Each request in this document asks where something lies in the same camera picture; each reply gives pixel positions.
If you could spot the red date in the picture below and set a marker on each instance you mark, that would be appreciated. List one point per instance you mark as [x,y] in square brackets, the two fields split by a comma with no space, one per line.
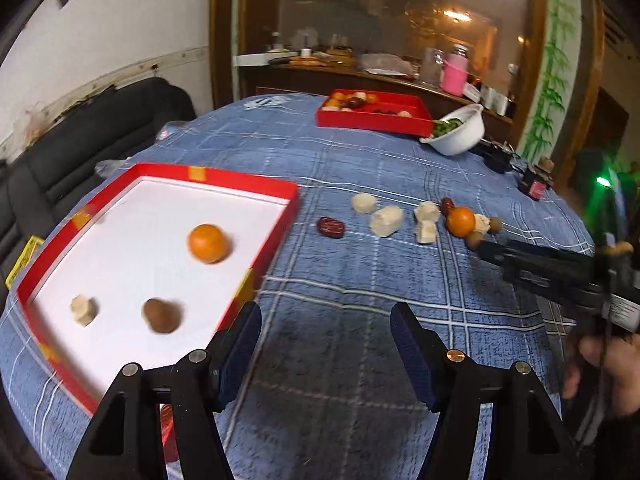
[447,206]
[331,227]
[356,104]

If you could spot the red box with white inside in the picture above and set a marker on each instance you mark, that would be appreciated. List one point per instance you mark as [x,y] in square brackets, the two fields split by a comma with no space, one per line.
[150,220]

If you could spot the dark bottle with red label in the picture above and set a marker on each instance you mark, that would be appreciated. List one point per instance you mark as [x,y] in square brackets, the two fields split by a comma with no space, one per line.
[535,185]

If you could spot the small orange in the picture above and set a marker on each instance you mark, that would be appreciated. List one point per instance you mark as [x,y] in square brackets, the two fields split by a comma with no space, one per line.
[460,222]
[208,243]
[339,96]

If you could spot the blocky white yam piece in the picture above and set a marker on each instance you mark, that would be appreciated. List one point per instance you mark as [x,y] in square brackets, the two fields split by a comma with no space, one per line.
[386,221]

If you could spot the wooden cabinet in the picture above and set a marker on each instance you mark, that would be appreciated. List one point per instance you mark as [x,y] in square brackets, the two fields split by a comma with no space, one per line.
[280,82]

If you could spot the yellow packet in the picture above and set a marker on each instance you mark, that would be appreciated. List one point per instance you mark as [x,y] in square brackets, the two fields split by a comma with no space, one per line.
[22,262]

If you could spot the pink cup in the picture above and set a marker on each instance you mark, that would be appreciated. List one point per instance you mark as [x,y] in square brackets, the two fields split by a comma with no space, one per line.
[455,77]

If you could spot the white bowl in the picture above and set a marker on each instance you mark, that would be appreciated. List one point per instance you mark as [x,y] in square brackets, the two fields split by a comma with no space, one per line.
[460,137]

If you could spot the round white yam piece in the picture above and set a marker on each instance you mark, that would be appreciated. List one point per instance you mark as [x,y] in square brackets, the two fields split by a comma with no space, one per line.
[363,203]

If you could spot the clear glass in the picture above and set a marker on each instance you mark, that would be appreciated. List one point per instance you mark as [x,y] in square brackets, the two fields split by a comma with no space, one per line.
[431,66]

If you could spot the green vegetables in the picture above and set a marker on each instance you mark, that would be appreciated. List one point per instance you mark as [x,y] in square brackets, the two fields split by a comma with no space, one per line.
[446,127]

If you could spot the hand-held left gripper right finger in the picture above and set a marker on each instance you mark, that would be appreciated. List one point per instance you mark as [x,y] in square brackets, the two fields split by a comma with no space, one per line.
[412,360]

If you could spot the bamboo wall decal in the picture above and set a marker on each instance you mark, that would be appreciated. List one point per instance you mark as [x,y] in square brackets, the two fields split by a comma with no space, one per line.
[552,75]

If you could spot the red box of snacks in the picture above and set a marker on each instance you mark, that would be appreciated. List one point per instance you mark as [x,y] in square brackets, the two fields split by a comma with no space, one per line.
[370,121]

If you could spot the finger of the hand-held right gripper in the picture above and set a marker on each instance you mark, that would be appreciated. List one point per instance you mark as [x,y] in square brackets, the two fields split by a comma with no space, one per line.
[550,280]
[525,254]

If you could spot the small printed packet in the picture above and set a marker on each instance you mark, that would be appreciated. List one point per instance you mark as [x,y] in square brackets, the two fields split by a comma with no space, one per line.
[170,133]

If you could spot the white tray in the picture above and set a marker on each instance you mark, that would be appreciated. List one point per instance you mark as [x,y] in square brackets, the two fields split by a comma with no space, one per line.
[260,59]

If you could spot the clear plastic bag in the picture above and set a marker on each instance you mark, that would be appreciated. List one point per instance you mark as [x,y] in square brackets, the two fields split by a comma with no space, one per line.
[387,64]

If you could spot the person's right hand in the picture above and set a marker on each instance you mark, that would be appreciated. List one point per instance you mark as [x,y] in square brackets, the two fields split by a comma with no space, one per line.
[615,375]

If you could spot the black sofa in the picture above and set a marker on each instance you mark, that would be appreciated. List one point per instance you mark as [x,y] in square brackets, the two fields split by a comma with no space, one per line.
[75,160]

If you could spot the brown longan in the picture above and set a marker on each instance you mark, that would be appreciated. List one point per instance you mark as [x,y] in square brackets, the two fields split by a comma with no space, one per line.
[472,241]
[161,316]
[495,224]

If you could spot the clear plastic wrapper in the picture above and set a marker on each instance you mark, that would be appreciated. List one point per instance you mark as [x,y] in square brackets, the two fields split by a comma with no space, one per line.
[111,167]

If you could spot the black device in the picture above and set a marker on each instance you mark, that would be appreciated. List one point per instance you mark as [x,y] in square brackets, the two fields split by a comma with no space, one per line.
[495,156]

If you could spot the blue plaid tablecloth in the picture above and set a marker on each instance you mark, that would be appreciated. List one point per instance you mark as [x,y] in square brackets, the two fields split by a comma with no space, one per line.
[350,285]

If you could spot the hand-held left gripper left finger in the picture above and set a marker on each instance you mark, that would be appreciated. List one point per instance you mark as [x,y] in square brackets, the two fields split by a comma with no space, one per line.
[240,360]

